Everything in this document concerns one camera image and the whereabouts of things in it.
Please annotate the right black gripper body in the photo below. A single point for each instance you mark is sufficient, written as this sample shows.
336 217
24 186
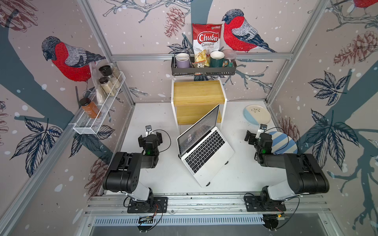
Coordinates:
253 137

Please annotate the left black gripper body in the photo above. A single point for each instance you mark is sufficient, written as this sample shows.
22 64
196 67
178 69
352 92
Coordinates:
150 139

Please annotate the silver laptop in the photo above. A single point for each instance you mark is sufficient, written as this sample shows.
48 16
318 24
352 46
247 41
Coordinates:
204 139

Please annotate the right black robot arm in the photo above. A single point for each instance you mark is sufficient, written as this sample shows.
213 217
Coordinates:
303 173

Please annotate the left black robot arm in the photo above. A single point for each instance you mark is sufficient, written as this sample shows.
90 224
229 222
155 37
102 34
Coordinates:
124 170

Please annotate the black lid spice jar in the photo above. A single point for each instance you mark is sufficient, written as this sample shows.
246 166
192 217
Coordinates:
107 86

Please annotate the tall black lid jar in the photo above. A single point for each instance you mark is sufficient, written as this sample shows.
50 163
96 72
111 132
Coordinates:
107 71

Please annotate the blue striped plate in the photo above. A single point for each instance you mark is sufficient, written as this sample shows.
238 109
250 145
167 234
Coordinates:
282 143

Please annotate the cream and blue plate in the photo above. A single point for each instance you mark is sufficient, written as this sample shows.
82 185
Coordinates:
256 114

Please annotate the wooden two-tier shelf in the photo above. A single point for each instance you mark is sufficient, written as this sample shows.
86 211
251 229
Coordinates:
191 100

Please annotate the orange spice jar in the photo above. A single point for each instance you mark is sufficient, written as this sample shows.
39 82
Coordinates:
90 108

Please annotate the purple mug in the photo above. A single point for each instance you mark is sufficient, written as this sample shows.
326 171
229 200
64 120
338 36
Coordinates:
183 60

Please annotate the clear plastic bag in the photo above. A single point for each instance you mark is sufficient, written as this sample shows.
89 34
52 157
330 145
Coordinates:
95 75

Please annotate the green mug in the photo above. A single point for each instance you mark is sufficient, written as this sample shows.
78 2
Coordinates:
218 60

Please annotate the red Chuba chips bag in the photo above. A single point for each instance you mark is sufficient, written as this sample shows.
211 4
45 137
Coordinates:
206 39

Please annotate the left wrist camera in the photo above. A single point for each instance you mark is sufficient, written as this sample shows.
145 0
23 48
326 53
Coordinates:
148 130

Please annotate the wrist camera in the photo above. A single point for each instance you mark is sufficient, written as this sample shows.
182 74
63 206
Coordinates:
262 129
148 130

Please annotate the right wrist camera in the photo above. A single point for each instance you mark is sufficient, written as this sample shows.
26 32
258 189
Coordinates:
262 129

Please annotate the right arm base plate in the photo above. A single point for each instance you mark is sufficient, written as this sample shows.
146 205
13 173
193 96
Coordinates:
256 204

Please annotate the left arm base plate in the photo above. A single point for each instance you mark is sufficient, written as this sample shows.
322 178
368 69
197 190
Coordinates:
155 205

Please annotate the dark wall shelf basket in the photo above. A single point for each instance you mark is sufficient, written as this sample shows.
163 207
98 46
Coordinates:
206 71

